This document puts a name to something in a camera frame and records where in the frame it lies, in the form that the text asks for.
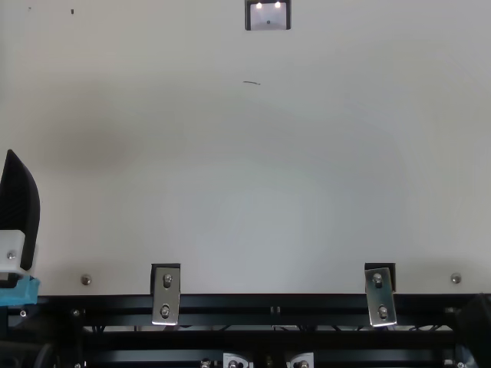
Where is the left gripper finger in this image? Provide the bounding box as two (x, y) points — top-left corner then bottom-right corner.
(0, 149), (41, 274)

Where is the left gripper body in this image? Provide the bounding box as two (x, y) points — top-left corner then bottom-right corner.
(0, 276), (41, 308)

